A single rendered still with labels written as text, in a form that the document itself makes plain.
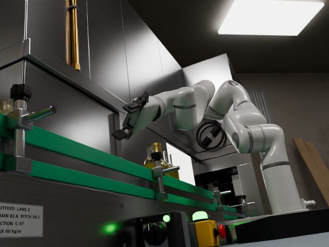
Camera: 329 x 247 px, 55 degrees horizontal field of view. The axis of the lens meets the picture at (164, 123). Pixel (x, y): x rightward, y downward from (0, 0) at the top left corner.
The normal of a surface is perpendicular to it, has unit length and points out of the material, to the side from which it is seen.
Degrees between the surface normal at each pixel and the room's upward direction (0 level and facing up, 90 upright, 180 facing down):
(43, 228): 90
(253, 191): 90
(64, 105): 90
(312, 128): 90
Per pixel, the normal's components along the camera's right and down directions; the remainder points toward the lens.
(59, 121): 0.91, -0.26
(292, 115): 0.19, -0.39
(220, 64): -0.40, -0.29
